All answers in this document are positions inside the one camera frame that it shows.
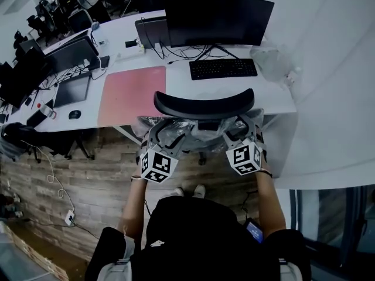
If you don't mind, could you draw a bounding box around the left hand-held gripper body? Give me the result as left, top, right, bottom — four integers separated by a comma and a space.
139, 142, 180, 185

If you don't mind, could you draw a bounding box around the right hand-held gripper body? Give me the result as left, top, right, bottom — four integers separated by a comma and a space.
224, 138, 263, 177

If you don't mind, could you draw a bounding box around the black plastic-wrapped office chair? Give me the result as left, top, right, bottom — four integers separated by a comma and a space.
131, 87, 267, 166

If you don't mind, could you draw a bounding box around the person's right forearm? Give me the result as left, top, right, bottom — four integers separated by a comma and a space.
254, 170, 287, 238

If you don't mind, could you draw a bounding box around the person's left forearm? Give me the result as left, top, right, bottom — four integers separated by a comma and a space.
117, 168, 149, 250

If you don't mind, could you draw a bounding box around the person's left hand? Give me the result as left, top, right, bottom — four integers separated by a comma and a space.
135, 135, 149, 171

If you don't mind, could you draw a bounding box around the person's right hand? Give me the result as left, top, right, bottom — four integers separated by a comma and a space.
253, 126, 271, 173

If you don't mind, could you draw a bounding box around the white desk leg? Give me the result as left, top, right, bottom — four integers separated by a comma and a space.
112, 125, 144, 146

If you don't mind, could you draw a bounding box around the pink desk mat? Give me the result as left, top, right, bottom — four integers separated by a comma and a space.
97, 66, 167, 127

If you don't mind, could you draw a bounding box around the black keyboard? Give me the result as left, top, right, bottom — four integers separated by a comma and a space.
189, 58, 258, 81

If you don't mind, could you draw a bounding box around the clear plastic bag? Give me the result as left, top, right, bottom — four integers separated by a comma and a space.
249, 44, 295, 84

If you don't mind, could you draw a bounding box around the black phone with blue screen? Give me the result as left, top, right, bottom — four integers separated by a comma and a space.
245, 220, 264, 244

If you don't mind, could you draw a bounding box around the grey flat laptop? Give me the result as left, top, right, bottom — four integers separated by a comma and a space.
53, 74, 91, 108

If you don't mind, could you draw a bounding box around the person's torso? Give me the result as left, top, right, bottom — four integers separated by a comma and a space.
84, 196, 313, 281

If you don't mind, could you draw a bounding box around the dark upright laptop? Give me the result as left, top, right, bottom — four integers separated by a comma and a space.
134, 16, 171, 50

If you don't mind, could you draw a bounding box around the black chair with draped jacket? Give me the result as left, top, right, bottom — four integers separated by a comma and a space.
0, 121, 96, 162

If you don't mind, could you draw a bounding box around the white power strip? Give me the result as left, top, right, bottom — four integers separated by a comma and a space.
64, 209, 76, 227

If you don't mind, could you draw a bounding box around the clear bottle with red label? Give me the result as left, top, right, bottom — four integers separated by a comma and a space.
37, 102, 58, 119

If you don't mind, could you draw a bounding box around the dark-framed glass door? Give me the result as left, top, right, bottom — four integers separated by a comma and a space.
288, 186, 375, 275

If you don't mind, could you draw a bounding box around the clear water bottle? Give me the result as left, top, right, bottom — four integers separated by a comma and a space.
90, 20, 109, 48

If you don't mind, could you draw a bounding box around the small black monitor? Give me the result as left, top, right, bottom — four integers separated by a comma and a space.
45, 38, 100, 76

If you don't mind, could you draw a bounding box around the large black curved monitor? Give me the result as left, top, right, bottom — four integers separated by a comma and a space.
163, 0, 275, 61

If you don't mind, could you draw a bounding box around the grey cloth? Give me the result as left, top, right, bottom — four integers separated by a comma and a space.
0, 139, 18, 160

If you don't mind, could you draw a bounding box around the cardboard box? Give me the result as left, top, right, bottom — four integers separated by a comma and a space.
0, 221, 70, 281

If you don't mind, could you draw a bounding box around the thin black cable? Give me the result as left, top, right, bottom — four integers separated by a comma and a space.
240, 190, 258, 225

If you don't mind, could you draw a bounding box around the black floor cable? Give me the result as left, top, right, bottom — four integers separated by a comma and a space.
17, 218, 100, 239

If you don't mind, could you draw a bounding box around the white floor cable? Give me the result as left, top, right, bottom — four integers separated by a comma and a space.
20, 139, 76, 213

